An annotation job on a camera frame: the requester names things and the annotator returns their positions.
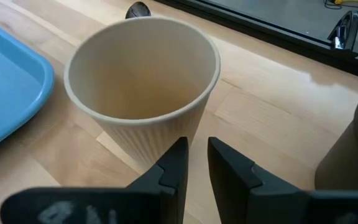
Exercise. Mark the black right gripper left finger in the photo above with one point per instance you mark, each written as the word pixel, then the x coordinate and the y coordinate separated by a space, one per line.
pixel 154 202

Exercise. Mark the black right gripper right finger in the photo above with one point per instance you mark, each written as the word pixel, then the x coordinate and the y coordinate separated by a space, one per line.
pixel 250 199

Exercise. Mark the beige ribbed cup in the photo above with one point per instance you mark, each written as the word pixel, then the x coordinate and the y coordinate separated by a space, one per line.
pixel 141 77

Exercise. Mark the black spoon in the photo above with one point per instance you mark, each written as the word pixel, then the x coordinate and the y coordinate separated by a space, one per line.
pixel 138 9

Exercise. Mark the blue plastic tray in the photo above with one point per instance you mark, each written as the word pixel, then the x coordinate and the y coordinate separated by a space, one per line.
pixel 8 93

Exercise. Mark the black plant pot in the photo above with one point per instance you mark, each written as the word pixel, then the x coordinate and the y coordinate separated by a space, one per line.
pixel 353 149

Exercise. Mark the black aluminium table frame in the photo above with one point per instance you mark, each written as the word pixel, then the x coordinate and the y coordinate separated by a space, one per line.
pixel 259 29

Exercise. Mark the black frame clamp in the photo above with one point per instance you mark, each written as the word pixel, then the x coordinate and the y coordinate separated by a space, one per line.
pixel 350 28

